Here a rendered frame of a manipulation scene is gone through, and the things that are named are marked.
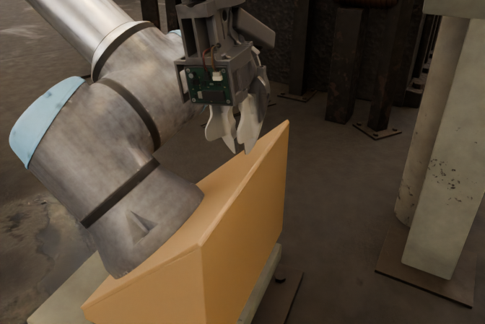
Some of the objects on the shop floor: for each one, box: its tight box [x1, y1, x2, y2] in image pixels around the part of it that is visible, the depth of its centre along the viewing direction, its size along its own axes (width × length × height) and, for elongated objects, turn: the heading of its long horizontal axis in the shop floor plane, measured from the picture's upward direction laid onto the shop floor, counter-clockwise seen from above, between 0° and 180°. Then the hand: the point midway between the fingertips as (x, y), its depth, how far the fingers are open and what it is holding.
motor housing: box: [325, 0, 402, 125], centre depth 134 cm, size 13×22×54 cm, turn 61°
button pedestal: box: [375, 0, 485, 309], centre depth 72 cm, size 16×24×62 cm, turn 61°
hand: (242, 141), depth 55 cm, fingers closed
